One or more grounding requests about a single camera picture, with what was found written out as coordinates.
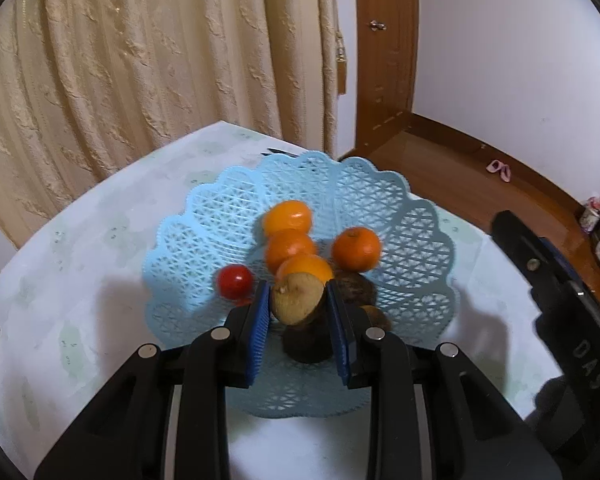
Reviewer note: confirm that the pale tan round fruit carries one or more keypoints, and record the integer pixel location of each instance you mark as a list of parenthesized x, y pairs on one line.
[(296, 299)]

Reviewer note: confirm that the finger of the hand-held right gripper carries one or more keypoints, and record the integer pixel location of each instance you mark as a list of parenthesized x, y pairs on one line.
[(525, 255)]

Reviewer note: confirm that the dark brown round fruit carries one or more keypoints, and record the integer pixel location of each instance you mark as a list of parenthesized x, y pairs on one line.
[(307, 344), (354, 287)]

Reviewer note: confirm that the large dimpled orange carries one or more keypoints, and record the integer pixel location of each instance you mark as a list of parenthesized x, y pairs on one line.
[(356, 249)]

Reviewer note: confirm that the cream textured curtain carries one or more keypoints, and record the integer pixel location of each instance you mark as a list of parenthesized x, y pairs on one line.
[(155, 60)]

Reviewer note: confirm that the light blue lattice fruit basket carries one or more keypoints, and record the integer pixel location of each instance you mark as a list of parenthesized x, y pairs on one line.
[(205, 220)]

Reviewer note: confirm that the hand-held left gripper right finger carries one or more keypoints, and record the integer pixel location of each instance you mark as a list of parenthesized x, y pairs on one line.
[(337, 335)]

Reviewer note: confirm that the gold curtain tassel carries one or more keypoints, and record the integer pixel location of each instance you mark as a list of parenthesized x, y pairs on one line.
[(341, 60)]

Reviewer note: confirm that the brown wooden door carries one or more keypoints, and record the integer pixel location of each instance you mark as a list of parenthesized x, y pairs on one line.
[(385, 85)]

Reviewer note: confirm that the small smooth tangerine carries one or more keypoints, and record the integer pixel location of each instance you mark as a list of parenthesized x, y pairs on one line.
[(305, 265)]

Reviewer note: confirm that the brown fuzzy kiwi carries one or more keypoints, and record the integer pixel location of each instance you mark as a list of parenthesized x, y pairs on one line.
[(378, 317)]

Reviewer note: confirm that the small orange kumquat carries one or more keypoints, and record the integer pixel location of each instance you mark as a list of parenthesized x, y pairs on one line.
[(287, 216), (291, 247)]

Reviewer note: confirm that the thin black object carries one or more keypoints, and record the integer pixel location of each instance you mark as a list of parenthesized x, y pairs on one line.
[(280, 151)]

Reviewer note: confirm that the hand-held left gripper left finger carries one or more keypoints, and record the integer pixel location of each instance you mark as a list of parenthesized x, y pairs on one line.
[(260, 330)]

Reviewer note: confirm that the patterned small container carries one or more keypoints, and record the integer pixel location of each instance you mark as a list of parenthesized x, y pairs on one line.
[(592, 216)]

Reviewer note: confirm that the pink slipper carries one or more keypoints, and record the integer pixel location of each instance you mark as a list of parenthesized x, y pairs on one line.
[(505, 174), (494, 165)]

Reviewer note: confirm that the red cherry tomato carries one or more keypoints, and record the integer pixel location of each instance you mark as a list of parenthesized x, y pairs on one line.
[(235, 281)]

